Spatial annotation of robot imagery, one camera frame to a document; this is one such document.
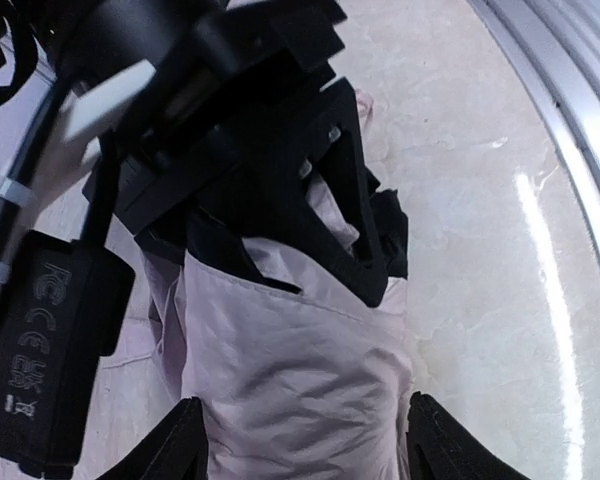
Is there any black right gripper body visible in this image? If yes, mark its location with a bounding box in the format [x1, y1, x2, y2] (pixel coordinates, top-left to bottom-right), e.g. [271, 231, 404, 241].
[82, 0, 349, 236]

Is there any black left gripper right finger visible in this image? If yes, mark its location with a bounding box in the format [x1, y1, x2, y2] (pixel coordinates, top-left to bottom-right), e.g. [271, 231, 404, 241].
[407, 392, 526, 480]

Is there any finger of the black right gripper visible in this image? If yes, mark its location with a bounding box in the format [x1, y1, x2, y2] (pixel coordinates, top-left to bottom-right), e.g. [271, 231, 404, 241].
[135, 201, 300, 294]
[294, 79, 388, 308]

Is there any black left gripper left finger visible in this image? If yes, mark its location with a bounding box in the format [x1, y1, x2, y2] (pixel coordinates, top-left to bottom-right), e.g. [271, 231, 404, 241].
[110, 397, 209, 480]

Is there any pink folding umbrella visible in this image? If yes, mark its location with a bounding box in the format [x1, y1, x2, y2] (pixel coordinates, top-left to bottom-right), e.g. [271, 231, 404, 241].
[139, 87, 416, 480]

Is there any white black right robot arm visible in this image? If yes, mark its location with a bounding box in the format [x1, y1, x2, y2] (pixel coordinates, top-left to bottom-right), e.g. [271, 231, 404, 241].
[0, 1, 388, 307]

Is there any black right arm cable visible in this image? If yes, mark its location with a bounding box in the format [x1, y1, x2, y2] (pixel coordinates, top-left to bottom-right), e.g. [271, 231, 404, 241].
[0, 0, 126, 261]

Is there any aluminium front rail frame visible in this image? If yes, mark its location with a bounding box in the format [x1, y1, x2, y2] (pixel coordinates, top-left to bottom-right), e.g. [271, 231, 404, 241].
[471, 1, 600, 194]

